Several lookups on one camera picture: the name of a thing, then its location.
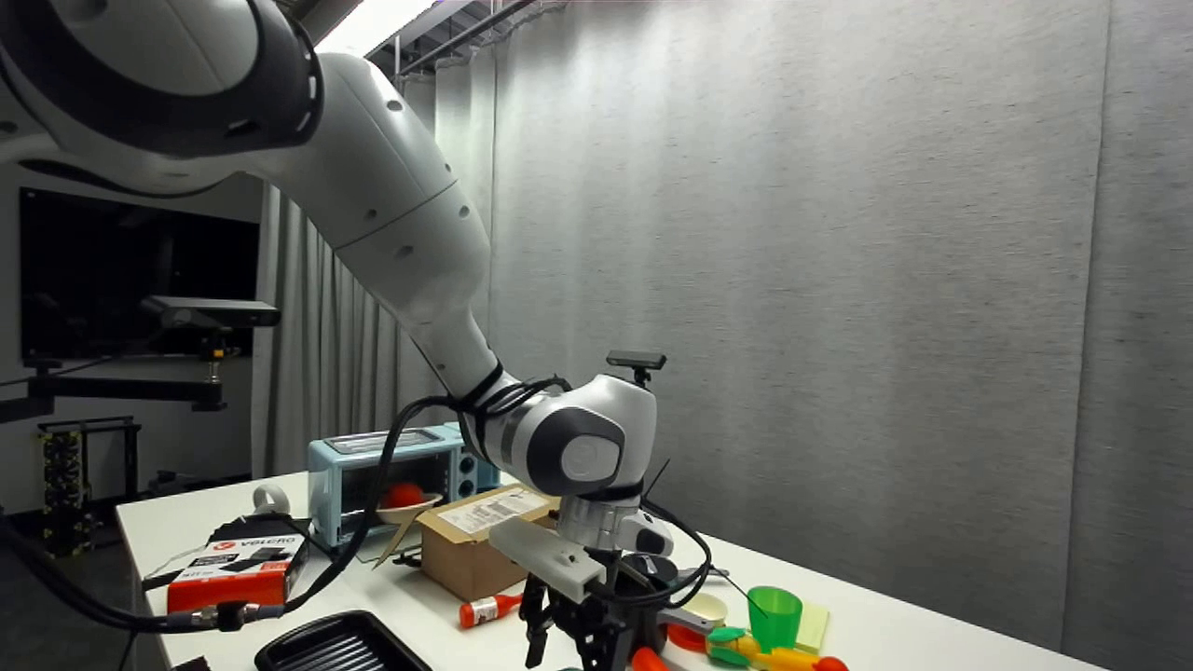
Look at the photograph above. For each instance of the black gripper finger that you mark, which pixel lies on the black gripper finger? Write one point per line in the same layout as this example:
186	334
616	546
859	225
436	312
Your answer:
536	620
611	637

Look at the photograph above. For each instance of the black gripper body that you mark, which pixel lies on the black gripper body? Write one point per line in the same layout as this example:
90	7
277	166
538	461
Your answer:
629	582

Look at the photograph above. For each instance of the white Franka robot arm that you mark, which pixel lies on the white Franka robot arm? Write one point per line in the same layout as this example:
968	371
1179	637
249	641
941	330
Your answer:
375	186

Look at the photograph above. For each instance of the orange squeeze bottle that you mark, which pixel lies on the orange squeeze bottle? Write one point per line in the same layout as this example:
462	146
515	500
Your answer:
645	662

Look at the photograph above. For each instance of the small white bowl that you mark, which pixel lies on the small white bowl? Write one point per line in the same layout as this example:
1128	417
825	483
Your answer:
706	609

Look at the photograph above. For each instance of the cardboard box with label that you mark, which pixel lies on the cardboard box with label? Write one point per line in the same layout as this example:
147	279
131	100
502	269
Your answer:
469	565

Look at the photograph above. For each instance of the small colourful toy box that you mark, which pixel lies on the small colourful toy box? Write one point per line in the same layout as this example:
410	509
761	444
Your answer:
730	645

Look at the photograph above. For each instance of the green translucent cup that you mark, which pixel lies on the green translucent cup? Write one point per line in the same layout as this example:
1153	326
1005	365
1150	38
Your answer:
774	617

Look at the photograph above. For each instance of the small orange toy bottle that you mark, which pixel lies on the small orange toy bottle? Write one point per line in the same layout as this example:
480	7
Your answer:
789	662

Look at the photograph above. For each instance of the red round toy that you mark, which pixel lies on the red round toy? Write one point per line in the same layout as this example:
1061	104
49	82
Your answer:
405	494

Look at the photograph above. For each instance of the small red toy bottle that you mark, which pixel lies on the small red toy bottle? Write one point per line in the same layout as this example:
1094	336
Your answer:
829	663

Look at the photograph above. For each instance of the light blue toaster oven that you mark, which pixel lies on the light blue toaster oven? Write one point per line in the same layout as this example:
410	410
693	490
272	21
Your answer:
360	452

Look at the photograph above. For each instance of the grey round object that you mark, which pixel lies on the grey round object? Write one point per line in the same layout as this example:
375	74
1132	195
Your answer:
271	500

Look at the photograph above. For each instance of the red and white box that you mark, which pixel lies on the red and white box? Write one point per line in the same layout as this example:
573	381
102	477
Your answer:
227	586

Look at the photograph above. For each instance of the black horizontal bar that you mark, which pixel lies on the black horizontal bar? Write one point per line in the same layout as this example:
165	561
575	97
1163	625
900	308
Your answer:
124	389

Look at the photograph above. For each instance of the black monitor screen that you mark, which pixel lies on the black monitor screen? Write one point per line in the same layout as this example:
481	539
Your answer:
113	272

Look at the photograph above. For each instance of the ceiling light fixture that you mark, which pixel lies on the ceiling light fixture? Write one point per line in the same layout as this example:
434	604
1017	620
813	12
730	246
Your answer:
375	21

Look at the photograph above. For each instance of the black camera stand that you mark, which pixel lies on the black camera stand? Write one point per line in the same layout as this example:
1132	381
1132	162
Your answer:
636	364

